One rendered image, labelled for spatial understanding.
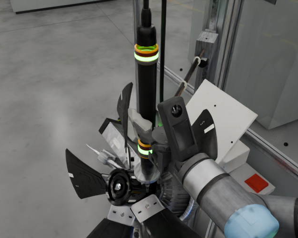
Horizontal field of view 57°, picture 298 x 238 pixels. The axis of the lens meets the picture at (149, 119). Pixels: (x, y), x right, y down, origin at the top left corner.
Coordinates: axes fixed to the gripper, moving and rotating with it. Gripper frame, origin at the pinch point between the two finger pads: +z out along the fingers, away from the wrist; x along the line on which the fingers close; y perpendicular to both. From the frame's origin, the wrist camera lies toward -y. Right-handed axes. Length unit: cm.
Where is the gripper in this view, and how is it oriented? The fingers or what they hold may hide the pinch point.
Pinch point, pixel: (140, 106)
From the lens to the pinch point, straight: 62.1
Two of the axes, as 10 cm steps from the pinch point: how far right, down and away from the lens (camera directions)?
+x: 8.4, -3.6, 4.0
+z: -5.4, -5.6, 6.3
